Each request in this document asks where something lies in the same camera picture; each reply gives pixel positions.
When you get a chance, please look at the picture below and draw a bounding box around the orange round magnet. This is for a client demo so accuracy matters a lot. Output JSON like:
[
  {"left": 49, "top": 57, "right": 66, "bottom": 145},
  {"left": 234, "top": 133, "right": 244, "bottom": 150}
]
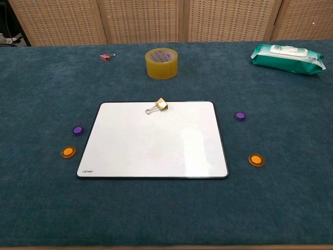
[
  {"left": 248, "top": 153, "right": 266, "bottom": 167},
  {"left": 60, "top": 146, "right": 77, "bottom": 159}
]

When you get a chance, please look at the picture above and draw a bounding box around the white magnetic board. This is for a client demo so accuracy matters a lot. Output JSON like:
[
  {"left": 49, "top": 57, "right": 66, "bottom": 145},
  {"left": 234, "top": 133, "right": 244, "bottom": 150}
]
[{"left": 75, "top": 101, "right": 229, "bottom": 180}]

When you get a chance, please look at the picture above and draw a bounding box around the gold binder clip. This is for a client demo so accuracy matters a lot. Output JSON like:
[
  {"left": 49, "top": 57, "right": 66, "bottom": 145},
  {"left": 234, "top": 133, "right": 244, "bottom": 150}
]
[{"left": 145, "top": 97, "right": 170, "bottom": 115}]

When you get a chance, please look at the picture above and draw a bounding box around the yellow packing tape roll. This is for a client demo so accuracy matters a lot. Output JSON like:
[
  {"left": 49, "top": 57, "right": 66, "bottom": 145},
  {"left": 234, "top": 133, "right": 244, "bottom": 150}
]
[{"left": 145, "top": 47, "right": 179, "bottom": 80}]

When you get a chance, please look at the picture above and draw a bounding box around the blue felt table mat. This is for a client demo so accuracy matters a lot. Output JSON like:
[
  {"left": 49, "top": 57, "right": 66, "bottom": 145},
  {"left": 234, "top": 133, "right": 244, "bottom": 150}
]
[{"left": 0, "top": 39, "right": 333, "bottom": 248}]

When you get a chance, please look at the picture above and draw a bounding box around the pink binder clip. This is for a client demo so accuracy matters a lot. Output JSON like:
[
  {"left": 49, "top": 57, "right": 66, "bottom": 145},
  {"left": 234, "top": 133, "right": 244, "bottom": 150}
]
[{"left": 99, "top": 53, "right": 117, "bottom": 63}]

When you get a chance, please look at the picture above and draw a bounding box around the woven wicker screen panel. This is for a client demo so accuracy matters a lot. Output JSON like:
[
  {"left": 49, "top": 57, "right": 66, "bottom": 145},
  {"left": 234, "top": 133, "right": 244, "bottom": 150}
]
[
  {"left": 7, "top": 0, "right": 108, "bottom": 47},
  {"left": 183, "top": 0, "right": 284, "bottom": 43},
  {"left": 97, "top": 0, "right": 186, "bottom": 44},
  {"left": 270, "top": 0, "right": 333, "bottom": 41}
]

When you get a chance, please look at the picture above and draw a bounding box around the green wet wipes pack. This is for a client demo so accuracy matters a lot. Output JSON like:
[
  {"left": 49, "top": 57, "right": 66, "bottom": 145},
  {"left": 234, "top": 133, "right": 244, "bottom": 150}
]
[{"left": 250, "top": 43, "right": 327, "bottom": 76}]

